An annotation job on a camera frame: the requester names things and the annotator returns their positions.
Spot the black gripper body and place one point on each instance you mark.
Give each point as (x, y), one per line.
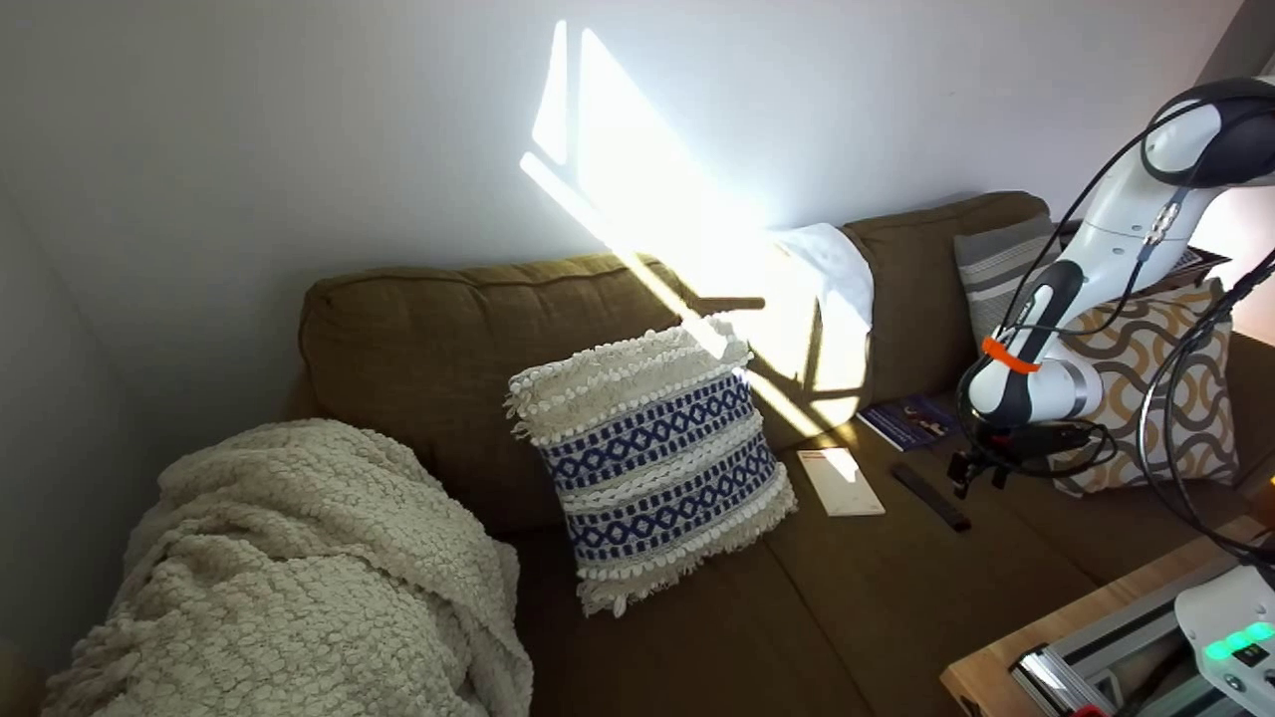
(1023, 442)

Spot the black remote control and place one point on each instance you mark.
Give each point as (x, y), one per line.
(925, 494)

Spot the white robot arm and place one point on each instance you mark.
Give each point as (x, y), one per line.
(1049, 383)

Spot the dark blue book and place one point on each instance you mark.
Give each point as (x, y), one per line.
(909, 424)

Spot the white paper sheet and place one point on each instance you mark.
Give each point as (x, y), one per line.
(840, 484)

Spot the brown fabric sofa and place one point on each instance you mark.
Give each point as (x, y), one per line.
(862, 599)

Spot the wooden table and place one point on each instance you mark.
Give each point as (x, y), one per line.
(1060, 622)

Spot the grey striped pillow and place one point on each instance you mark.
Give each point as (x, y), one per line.
(996, 271)

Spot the yellow wave pattern pillow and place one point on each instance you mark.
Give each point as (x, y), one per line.
(1198, 401)

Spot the white cloth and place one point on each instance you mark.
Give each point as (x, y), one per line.
(840, 264)

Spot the white device with green light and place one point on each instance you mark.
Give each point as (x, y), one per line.
(1230, 622)

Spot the blue white woven pillow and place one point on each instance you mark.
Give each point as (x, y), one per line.
(652, 462)

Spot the cream knitted blanket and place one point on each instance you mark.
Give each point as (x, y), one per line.
(292, 584)

